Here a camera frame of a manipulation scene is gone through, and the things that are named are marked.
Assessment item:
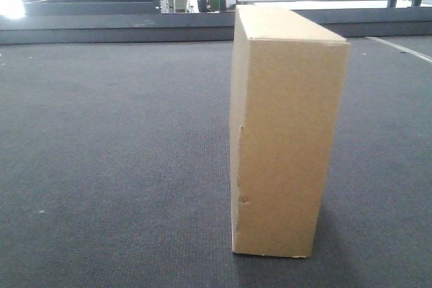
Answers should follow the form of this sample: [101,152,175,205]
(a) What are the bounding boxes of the tall brown cardboard box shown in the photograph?
[229,5,350,258]

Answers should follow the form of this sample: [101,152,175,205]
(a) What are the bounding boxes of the dark grey conveyor belt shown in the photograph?
[1,36,431,287]

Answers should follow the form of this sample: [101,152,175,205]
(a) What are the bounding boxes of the dark conveyor side rail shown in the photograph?
[1,7,431,45]

